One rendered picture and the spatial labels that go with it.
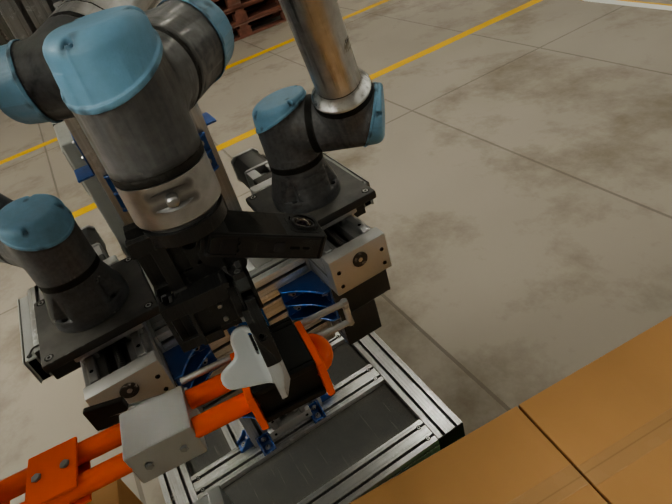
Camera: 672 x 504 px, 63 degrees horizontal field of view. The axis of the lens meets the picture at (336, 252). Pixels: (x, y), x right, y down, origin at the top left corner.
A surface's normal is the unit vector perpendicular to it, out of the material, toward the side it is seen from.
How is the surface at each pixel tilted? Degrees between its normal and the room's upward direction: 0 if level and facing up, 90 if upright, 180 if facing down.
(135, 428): 0
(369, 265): 90
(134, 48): 87
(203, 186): 90
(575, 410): 0
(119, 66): 87
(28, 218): 8
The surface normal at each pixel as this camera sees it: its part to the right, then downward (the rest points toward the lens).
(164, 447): 0.38, 0.48
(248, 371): 0.27, 0.22
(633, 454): -0.24, -0.76
